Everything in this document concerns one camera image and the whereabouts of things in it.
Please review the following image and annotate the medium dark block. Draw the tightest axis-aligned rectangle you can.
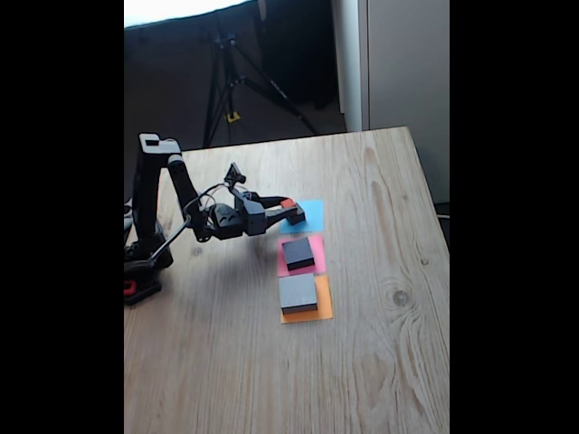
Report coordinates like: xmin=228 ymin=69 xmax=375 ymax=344
xmin=281 ymin=236 xmax=316 ymax=271

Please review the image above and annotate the large grey block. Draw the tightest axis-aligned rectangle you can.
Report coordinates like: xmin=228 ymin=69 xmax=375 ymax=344
xmin=279 ymin=273 xmax=318 ymax=316

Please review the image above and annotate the blue paper sheet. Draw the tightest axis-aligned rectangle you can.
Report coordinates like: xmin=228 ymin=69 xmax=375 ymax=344
xmin=280 ymin=198 xmax=326 ymax=234

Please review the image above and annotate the pink paper sheet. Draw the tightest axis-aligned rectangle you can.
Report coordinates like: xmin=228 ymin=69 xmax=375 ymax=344
xmin=276 ymin=233 xmax=327 ymax=278

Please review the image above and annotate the orange paper sheet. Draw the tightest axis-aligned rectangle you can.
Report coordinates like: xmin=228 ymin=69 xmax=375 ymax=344
xmin=279 ymin=273 xmax=334 ymax=326

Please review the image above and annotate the tall black tripod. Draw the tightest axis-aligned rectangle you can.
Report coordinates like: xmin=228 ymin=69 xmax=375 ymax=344
xmin=202 ymin=26 xmax=322 ymax=148

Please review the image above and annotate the white cabinet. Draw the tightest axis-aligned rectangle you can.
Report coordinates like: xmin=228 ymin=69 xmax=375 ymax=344
xmin=331 ymin=0 xmax=451 ymax=204

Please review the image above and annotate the bright white light panel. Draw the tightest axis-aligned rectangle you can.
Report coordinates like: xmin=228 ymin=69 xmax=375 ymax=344
xmin=124 ymin=0 xmax=254 ymax=29

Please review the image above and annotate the small wrist camera board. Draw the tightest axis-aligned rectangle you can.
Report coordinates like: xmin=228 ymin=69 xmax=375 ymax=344
xmin=224 ymin=162 xmax=248 ymax=186

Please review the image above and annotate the black camera cable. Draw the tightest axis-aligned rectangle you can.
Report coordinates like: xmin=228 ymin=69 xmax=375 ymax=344
xmin=124 ymin=183 xmax=227 ymax=275

